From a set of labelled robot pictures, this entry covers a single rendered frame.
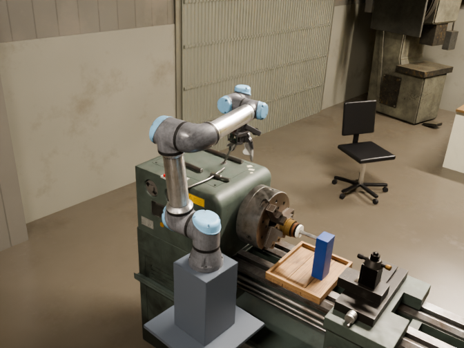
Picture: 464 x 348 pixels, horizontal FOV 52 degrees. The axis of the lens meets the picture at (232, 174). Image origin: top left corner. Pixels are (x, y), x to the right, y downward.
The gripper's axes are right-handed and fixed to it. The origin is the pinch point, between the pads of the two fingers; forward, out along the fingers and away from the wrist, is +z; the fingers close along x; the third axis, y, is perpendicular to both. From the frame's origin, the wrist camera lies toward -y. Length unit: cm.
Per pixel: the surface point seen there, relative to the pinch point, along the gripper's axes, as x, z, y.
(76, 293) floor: -120, 141, 48
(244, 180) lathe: -3.8, 16.4, -5.1
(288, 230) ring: 26.8, 32.4, -8.9
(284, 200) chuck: 12.6, 25.6, -19.5
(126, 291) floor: -101, 141, 19
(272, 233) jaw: 18.3, 37.8, -6.3
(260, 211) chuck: 16.6, 23.0, 1.5
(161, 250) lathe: -32, 63, 28
